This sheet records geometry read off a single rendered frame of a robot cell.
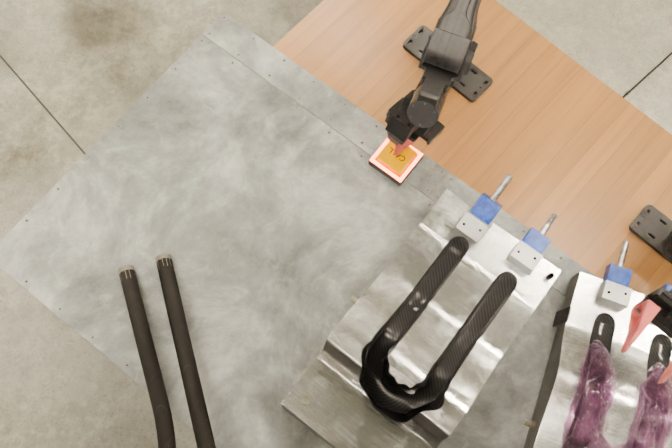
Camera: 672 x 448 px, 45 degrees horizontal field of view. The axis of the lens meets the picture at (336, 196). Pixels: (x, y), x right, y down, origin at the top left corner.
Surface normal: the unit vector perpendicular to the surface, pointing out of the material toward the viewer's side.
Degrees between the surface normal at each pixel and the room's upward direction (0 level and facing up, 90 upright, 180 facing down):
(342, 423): 0
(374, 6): 0
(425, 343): 28
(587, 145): 0
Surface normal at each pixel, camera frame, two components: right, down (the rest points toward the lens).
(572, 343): 0.19, -0.70
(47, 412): 0.03, -0.34
